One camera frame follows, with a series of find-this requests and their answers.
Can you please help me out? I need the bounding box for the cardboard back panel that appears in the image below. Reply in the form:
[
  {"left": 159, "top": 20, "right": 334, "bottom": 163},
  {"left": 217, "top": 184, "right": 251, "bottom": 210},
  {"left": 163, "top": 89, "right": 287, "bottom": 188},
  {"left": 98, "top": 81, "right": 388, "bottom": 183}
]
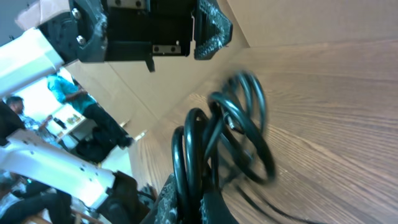
[{"left": 67, "top": 1, "right": 397, "bottom": 135}]

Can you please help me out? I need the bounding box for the black USB-C cable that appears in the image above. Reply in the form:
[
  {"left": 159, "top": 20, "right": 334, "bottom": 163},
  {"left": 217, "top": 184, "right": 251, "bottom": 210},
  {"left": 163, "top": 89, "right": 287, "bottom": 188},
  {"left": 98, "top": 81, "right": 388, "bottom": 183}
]
[{"left": 214, "top": 70, "right": 330, "bottom": 224}]

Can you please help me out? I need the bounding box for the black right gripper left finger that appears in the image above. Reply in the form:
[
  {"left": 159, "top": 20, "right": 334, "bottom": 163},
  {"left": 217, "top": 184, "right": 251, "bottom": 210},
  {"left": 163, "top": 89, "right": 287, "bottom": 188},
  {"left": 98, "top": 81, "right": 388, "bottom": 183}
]
[{"left": 141, "top": 174, "right": 179, "bottom": 224}]

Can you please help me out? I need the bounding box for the seated person in background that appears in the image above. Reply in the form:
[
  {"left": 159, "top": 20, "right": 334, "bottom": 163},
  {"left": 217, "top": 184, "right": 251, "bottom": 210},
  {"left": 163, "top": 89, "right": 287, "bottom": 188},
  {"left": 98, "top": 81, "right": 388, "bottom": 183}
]
[{"left": 6, "top": 96, "right": 63, "bottom": 149}]

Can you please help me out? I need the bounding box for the black USB-A cable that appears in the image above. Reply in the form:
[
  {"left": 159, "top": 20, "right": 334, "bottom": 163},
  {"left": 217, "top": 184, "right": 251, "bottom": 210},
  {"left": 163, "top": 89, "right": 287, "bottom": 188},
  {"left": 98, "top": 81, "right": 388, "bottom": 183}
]
[{"left": 170, "top": 90, "right": 277, "bottom": 224}]

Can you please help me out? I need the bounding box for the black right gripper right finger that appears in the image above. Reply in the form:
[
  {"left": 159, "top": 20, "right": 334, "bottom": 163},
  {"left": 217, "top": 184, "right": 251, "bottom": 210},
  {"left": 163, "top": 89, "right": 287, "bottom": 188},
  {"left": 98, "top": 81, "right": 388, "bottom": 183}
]
[{"left": 200, "top": 190, "right": 238, "bottom": 224}]

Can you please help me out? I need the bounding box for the person in teal shirt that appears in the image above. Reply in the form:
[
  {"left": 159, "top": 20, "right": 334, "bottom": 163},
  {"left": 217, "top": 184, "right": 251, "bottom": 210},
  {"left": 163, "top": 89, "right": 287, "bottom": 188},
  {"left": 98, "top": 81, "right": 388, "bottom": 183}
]
[{"left": 47, "top": 73, "right": 134, "bottom": 148}]

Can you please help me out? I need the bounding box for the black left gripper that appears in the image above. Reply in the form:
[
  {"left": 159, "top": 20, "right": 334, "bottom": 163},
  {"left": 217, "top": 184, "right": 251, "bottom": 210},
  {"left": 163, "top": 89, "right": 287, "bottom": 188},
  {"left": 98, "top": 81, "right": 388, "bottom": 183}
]
[{"left": 39, "top": 0, "right": 233, "bottom": 72}]

